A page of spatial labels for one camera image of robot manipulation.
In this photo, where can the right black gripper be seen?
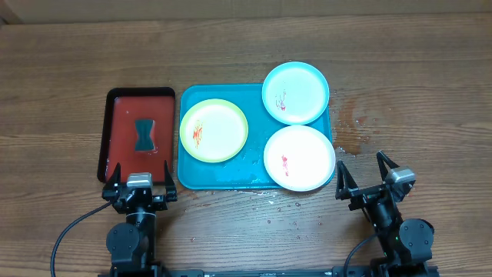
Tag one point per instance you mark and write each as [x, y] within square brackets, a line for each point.
[346, 188]

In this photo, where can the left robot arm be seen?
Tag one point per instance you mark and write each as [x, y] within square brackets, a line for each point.
[132, 243]

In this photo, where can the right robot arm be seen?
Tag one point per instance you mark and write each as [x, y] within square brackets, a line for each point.
[406, 243]

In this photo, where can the yellow-green plate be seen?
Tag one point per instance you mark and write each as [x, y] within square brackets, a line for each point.
[213, 130]

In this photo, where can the white plate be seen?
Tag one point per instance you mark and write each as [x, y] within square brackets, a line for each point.
[299, 158]

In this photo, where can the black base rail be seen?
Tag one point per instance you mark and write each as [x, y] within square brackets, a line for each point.
[269, 273]

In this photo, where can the black red-lined tray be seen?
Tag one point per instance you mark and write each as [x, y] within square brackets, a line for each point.
[124, 107]

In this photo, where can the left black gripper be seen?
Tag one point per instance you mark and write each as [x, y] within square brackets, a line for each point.
[111, 190]

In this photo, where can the light blue plate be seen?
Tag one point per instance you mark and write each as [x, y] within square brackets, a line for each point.
[295, 93]

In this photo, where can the green and orange sponge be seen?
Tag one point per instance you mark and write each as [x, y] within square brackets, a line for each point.
[144, 129]

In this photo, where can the teal plastic tray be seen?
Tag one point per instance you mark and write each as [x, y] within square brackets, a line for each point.
[245, 170]

